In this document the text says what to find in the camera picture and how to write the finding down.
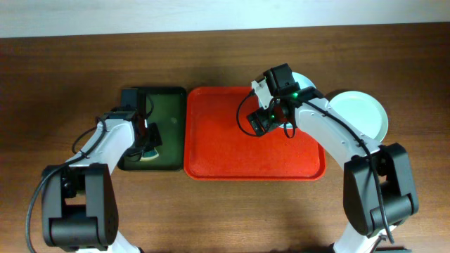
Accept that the dark green tray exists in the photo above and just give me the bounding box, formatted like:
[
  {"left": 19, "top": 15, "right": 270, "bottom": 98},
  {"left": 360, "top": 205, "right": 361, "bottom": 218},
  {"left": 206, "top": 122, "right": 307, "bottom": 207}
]
[{"left": 117, "top": 86, "right": 187, "bottom": 171}]

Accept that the green yellow sponge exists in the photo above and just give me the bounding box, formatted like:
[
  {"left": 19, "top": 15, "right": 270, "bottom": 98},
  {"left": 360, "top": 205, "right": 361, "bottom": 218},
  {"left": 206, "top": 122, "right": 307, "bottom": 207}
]
[{"left": 140, "top": 148, "right": 159, "bottom": 161}]

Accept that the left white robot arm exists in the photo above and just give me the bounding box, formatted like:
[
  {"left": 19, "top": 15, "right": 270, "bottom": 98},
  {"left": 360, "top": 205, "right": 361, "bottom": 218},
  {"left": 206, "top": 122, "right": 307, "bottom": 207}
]
[{"left": 32, "top": 88, "right": 162, "bottom": 252}]

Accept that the mint green plate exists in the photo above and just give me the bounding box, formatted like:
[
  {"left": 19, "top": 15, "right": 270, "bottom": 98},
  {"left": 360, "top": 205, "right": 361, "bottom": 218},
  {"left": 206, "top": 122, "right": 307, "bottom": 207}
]
[{"left": 330, "top": 91, "right": 389, "bottom": 142}]

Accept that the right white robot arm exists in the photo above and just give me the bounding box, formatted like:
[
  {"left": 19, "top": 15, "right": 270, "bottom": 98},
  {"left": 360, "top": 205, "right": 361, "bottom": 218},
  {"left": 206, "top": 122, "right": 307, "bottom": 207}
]
[{"left": 247, "top": 63, "right": 419, "bottom": 252}]

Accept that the light blue plate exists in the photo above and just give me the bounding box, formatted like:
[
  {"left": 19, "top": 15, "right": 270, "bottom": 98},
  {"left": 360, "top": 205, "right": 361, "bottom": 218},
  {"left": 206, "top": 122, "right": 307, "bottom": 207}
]
[{"left": 281, "top": 72, "right": 316, "bottom": 130}]

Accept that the red tray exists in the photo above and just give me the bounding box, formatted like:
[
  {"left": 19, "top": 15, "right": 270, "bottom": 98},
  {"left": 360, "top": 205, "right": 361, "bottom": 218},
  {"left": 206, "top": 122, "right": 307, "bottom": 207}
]
[{"left": 184, "top": 86, "right": 326, "bottom": 181}]

